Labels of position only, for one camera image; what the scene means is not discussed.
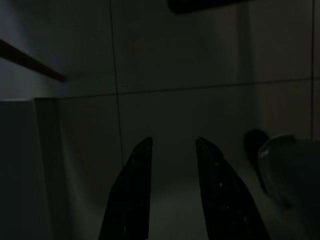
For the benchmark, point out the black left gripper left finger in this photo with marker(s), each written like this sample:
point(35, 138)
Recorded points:
point(132, 190)

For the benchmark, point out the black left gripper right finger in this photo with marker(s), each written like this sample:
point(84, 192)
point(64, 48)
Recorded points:
point(220, 197)

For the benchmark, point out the grey cabinet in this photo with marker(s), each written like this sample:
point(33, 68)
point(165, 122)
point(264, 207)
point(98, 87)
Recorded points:
point(22, 170)

